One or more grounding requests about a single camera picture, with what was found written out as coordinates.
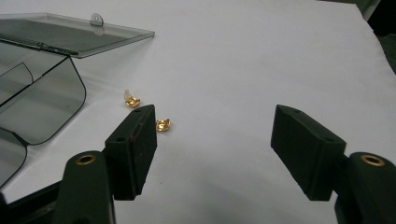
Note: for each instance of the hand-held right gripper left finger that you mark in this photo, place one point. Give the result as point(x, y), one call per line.
point(134, 155)

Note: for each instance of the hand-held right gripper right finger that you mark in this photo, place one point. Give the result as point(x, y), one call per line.
point(306, 152)

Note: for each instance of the gold candy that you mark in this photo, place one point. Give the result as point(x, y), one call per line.
point(132, 100)
point(163, 124)

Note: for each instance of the smoked clear acrylic box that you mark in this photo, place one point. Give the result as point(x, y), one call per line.
point(37, 77)

